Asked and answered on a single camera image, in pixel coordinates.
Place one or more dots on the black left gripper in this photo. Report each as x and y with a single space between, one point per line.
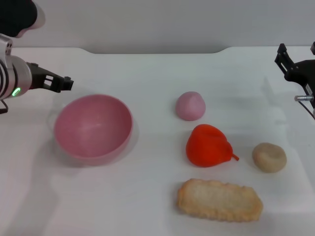
38 77

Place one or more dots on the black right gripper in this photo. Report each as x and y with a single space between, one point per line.
304 73

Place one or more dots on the pink plastic bowl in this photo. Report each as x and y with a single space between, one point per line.
93 127

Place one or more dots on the orange toy fruit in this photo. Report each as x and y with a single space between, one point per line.
206 147

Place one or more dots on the beige toy doughnut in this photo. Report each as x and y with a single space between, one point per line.
269 157

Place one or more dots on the pink toy bun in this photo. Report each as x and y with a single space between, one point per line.
190 106

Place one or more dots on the golden toy toast slice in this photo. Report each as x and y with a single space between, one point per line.
219 200

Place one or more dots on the left wrist camera housing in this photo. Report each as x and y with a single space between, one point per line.
14 17

